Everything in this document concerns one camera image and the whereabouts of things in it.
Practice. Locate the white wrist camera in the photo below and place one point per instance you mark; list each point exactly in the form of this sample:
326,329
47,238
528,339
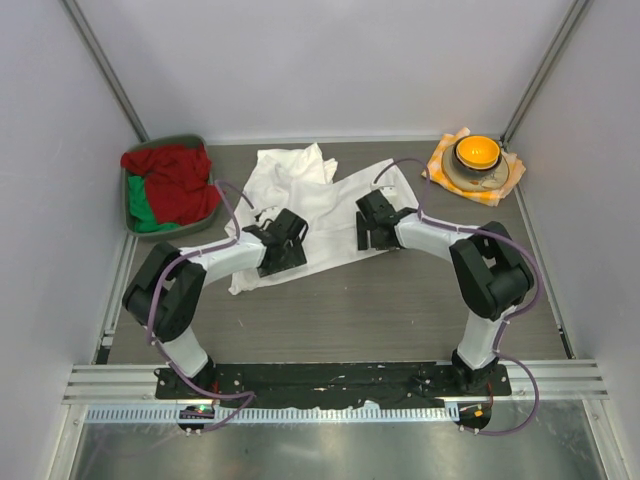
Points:
389,191
265,209

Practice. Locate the orange checked cloth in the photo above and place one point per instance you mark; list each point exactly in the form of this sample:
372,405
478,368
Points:
434,173

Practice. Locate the white slotted cable duct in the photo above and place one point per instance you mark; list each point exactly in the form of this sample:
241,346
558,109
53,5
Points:
193,415

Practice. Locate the red t-shirt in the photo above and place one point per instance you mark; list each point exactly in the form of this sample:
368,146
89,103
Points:
176,180

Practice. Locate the aluminium frame rail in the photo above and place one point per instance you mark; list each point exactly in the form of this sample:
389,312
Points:
117,384

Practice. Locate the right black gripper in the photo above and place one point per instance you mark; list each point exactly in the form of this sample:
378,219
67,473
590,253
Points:
363,229

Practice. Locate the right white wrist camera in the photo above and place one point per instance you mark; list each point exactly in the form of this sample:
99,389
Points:
389,191

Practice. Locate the orange bowl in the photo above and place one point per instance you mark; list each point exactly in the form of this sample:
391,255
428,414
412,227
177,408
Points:
477,152

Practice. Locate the white t-shirt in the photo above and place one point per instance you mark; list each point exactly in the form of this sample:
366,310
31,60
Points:
305,164
330,211

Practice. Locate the folded white t-shirt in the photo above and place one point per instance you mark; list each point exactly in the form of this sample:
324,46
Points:
305,164

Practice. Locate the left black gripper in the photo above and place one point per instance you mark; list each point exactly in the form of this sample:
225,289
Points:
296,259

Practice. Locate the beige ceramic plate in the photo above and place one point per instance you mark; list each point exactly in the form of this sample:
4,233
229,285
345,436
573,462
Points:
475,182

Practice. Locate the green t-shirt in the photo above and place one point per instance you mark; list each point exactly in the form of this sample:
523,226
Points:
140,209

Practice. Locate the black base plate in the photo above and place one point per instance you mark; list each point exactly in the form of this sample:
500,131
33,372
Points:
342,385

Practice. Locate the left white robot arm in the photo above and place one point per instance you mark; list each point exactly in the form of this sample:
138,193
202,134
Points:
164,293

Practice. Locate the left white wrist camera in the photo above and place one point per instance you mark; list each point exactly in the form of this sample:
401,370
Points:
265,209

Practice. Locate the grey plastic bin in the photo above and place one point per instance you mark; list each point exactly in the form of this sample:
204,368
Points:
189,140

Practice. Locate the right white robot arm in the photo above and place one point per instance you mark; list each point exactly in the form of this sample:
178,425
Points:
491,270

